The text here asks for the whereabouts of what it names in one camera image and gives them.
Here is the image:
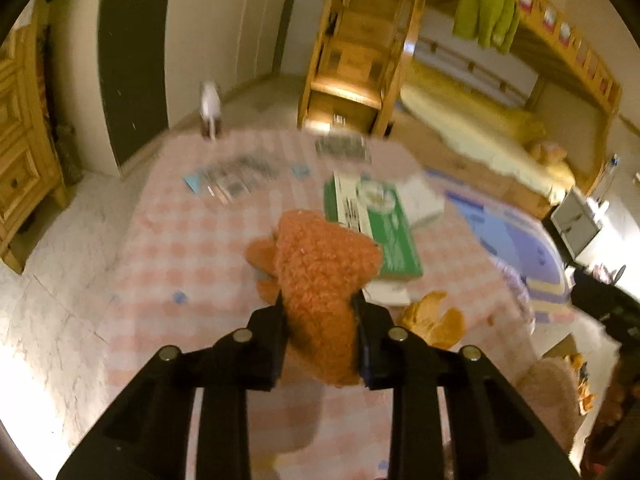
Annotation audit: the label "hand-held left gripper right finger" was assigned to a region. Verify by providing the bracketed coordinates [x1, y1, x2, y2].
[350, 292, 583, 480]

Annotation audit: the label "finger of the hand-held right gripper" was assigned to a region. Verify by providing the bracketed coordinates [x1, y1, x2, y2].
[571, 266, 640, 346]

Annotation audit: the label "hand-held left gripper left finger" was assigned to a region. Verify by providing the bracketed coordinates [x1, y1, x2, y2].
[56, 305, 288, 480]

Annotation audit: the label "orange foam fruit net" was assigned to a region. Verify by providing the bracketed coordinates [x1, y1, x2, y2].
[245, 210, 385, 388]

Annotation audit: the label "white paper piece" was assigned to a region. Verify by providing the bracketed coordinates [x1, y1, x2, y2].
[367, 280, 417, 307]

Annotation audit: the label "cardboard box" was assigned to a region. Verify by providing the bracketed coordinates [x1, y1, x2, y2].
[542, 334, 583, 362]

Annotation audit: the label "white storage box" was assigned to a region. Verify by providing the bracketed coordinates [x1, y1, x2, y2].
[550, 187, 601, 263]

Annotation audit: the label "pastel rainbow rug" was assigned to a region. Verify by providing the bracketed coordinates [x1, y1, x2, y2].
[425, 170, 576, 326]

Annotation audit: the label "green and white carton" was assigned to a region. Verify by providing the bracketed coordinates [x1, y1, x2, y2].
[324, 170, 425, 281]

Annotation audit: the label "pink checked tablecloth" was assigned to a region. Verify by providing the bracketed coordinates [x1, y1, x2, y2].
[95, 127, 543, 480]

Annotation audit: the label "beige plush toy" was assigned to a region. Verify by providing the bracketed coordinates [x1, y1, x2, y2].
[530, 141, 568, 163]

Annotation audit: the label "white flat carton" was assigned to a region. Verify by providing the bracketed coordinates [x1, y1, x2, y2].
[400, 175, 446, 228]

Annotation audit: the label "clear plastic packet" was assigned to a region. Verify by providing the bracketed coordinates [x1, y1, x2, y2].
[199, 155, 281, 183]

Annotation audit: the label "silver blister pack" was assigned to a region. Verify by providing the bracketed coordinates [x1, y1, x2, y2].
[314, 132, 373, 163]

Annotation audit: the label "yellow bedsheet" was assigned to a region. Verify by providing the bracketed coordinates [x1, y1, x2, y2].
[400, 62, 576, 206]

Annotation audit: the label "wooden bunk bed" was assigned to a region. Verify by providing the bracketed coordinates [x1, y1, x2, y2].
[400, 0, 626, 221]

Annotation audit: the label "brown bottle with white cap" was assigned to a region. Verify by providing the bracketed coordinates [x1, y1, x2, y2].
[199, 80, 222, 140]

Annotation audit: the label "dark patterned cloth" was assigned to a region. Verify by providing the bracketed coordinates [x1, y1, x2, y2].
[50, 120, 85, 187]

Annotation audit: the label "wooden stair drawers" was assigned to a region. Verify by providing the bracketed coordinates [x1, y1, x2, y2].
[297, 0, 436, 138]

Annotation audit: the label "green puffer jacket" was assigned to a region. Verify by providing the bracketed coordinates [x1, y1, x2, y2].
[452, 0, 521, 53]

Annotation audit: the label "dark wardrobe door panel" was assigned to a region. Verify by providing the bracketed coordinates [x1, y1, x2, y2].
[97, 0, 173, 176]

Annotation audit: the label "wooden cabinet with drawers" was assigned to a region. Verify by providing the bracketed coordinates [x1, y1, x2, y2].
[0, 25, 68, 276]

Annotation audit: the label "white wardrobe with round holes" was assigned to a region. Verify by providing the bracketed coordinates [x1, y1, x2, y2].
[47, 0, 331, 176]

